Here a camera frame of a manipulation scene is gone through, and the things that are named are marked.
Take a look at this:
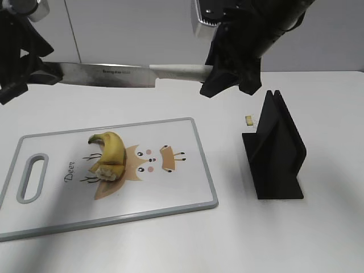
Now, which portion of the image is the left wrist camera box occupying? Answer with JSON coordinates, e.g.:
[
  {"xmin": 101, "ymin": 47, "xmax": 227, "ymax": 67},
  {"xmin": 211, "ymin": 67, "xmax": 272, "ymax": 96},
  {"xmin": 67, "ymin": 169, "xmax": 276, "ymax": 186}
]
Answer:
[{"xmin": 1, "ymin": 0, "xmax": 50, "ymax": 22}]

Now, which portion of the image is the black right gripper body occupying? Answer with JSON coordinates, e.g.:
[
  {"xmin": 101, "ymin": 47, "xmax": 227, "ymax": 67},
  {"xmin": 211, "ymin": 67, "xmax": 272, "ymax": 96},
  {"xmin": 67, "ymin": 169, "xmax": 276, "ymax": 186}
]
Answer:
[{"xmin": 205, "ymin": 8, "xmax": 263, "ymax": 77}]

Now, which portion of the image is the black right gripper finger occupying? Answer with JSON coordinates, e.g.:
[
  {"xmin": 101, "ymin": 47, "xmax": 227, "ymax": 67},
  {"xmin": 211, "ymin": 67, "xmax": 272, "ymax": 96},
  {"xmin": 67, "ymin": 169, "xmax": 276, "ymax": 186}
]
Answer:
[
  {"xmin": 239, "ymin": 62, "xmax": 262, "ymax": 96},
  {"xmin": 200, "ymin": 65, "xmax": 239, "ymax": 98}
]

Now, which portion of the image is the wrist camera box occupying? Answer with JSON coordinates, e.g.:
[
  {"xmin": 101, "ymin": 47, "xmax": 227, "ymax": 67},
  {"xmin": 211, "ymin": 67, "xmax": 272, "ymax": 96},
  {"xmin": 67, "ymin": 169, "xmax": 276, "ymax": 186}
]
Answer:
[
  {"xmin": 191, "ymin": 0, "xmax": 224, "ymax": 40},
  {"xmin": 1, "ymin": 0, "xmax": 50, "ymax": 22}
]

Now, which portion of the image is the yellow banana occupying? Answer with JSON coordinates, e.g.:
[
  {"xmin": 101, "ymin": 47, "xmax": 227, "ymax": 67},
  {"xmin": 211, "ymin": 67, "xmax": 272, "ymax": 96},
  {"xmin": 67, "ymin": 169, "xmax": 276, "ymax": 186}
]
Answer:
[{"xmin": 88, "ymin": 131, "xmax": 126, "ymax": 166}]

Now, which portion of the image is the black knife stand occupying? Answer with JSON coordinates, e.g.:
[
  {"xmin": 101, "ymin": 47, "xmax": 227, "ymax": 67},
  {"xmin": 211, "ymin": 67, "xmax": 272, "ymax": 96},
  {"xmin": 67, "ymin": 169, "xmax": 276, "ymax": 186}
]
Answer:
[{"xmin": 242, "ymin": 90, "xmax": 307, "ymax": 200}]

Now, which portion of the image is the small banana piece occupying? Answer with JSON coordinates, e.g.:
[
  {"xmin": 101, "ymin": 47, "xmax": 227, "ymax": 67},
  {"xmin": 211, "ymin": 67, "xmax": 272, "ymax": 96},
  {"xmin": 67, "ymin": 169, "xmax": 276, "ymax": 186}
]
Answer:
[{"xmin": 245, "ymin": 115, "xmax": 254, "ymax": 126}]

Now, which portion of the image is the white handled kitchen knife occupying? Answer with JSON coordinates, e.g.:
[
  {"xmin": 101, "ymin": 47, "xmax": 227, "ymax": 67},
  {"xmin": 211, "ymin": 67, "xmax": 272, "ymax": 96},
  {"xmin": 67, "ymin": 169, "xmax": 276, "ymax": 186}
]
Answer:
[{"xmin": 45, "ymin": 62, "xmax": 213, "ymax": 88}]

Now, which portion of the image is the white deer cutting board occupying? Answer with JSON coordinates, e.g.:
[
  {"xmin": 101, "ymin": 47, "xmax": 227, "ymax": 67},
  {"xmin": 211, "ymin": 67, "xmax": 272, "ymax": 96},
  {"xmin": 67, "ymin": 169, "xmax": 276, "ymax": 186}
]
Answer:
[{"xmin": 1, "ymin": 117, "xmax": 218, "ymax": 241}]

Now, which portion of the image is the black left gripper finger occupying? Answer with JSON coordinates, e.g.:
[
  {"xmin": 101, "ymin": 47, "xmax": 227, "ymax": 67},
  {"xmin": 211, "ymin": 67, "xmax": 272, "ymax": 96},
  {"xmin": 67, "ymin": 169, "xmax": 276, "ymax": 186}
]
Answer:
[{"xmin": 27, "ymin": 58, "xmax": 63, "ymax": 85}]

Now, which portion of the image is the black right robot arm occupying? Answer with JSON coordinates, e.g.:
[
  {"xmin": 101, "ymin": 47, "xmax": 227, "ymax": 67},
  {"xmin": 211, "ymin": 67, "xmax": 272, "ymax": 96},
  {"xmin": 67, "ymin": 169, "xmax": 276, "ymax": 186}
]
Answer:
[{"xmin": 197, "ymin": 0, "xmax": 313, "ymax": 98}]

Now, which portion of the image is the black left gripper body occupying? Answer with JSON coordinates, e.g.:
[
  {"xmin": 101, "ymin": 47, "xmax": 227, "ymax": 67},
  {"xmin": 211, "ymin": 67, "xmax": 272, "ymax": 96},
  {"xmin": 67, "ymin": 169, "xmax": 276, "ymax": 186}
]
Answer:
[{"xmin": 1, "ymin": 11, "xmax": 53, "ymax": 105}]

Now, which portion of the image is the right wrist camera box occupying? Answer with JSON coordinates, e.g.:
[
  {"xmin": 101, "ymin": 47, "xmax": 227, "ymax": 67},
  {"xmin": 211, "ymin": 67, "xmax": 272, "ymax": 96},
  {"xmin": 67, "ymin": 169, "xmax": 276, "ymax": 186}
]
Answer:
[{"xmin": 191, "ymin": 0, "xmax": 224, "ymax": 40}]

